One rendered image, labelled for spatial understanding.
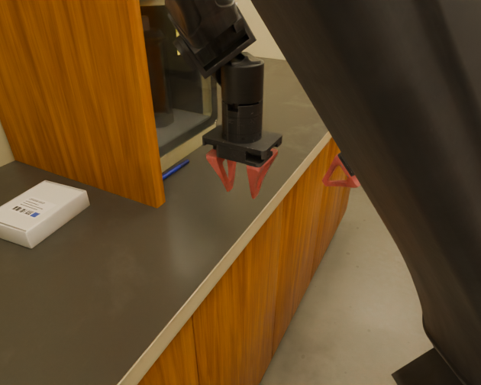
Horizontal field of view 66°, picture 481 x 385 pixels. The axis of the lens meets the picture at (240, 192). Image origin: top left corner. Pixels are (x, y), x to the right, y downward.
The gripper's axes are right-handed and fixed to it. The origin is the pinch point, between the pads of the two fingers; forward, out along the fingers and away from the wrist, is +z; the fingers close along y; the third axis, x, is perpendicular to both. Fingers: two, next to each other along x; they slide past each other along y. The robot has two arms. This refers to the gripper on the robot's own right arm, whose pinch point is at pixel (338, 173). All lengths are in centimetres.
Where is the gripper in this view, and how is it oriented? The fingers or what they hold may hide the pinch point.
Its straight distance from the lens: 76.9
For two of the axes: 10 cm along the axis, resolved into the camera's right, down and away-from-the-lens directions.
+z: -5.4, 3.8, 7.5
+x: 5.4, 8.4, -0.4
